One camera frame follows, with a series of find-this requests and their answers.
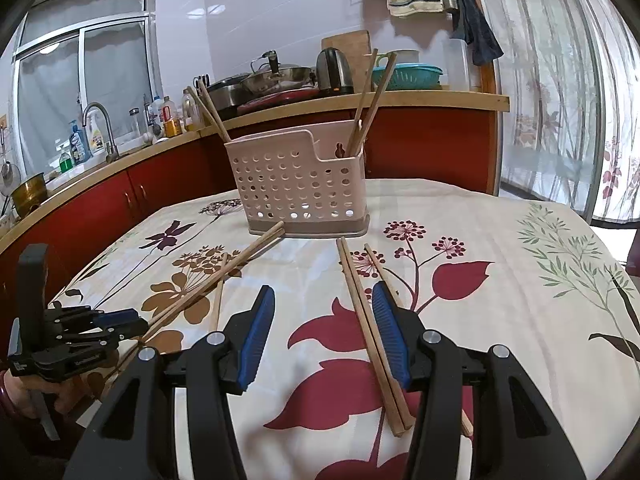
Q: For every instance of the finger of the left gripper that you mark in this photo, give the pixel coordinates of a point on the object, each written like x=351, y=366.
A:
x=84, y=323
x=69, y=360

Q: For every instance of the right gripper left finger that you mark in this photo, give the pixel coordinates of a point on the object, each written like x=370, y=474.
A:
x=132, y=435

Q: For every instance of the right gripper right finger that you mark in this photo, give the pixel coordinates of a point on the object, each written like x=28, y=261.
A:
x=516, y=435

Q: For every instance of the red kitchen cabinets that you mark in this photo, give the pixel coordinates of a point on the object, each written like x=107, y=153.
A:
x=187, y=232

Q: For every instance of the left hand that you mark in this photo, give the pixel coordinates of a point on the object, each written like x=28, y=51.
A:
x=19, y=392

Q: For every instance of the brass bowl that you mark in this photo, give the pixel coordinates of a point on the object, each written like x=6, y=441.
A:
x=29, y=195

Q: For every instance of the floral tablecloth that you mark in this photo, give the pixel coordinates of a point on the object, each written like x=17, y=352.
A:
x=516, y=278

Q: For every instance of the white spray bottle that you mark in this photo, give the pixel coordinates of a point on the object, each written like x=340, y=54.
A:
x=95, y=135

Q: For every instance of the blue dish soap bottle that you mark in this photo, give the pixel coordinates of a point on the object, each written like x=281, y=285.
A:
x=79, y=146

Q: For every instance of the sliding window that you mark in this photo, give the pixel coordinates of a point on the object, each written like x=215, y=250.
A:
x=111, y=60

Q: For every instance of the pink perforated utensil holder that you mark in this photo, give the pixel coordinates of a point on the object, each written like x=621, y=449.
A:
x=294, y=175

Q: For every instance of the steel wok with lid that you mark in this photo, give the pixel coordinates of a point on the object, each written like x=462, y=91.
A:
x=270, y=76

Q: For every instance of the steel electric kettle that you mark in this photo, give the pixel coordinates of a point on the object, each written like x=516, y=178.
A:
x=333, y=73

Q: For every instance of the wooden countertop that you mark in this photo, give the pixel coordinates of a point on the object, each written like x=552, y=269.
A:
x=462, y=100

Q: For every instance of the floral curtain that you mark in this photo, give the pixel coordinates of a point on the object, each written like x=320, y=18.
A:
x=571, y=71

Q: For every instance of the wooden cutting board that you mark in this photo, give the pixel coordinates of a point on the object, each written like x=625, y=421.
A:
x=356, y=46

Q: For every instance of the teal plastic colander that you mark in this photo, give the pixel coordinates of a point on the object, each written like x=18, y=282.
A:
x=415, y=76

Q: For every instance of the clear plastic jug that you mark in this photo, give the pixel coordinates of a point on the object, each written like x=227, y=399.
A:
x=458, y=69

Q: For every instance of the dark hanging cloth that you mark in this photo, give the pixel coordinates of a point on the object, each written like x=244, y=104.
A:
x=469, y=24

